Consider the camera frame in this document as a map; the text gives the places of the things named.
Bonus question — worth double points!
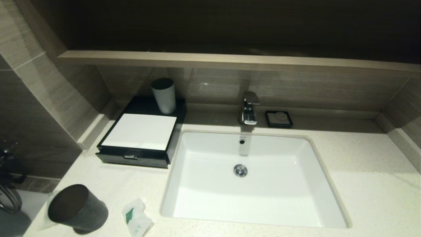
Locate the black square soap dish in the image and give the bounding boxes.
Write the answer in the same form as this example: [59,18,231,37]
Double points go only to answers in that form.
[265,110,293,128]

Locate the black drawer with metal handle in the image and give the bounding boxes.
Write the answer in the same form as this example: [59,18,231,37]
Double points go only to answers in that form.
[96,152,170,169]

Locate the white rectangular sink basin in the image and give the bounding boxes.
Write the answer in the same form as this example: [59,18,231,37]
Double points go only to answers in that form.
[160,131,351,229]

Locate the grey curved cable loop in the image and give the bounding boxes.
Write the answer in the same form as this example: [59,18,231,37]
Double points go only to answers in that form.
[0,184,22,214]

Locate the clear plastic wrapper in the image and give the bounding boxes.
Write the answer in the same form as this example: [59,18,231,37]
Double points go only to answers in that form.
[36,190,61,231]

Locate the wooden wall ledge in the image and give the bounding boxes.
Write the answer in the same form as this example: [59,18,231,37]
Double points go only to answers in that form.
[57,50,421,73]

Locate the white tumbler cup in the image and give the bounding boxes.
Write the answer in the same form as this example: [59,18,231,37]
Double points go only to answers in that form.
[151,78,176,115]

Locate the white square pad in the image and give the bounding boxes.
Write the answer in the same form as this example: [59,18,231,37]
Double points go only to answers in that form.
[101,113,177,151]

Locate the chrome faucet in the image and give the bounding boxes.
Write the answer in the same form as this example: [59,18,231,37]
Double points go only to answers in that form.
[238,91,260,125]

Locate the black tumbler cup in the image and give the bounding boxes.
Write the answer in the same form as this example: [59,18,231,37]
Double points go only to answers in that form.
[48,184,109,235]

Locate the black storage box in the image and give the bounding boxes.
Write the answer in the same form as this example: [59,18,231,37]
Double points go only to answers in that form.
[95,95,187,169]

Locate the green white sachet packet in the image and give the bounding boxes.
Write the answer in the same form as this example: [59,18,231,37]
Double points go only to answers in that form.
[122,198,154,237]

